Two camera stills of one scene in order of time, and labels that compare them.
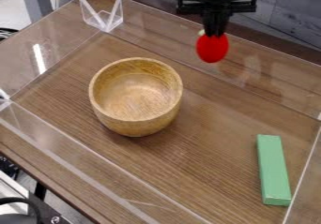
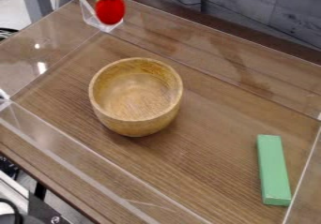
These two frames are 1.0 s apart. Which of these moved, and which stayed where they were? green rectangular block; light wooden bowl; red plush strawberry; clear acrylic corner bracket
Moved: red plush strawberry
Stayed: light wooden bowl; green rectangular block; clear acrylic corner bracket
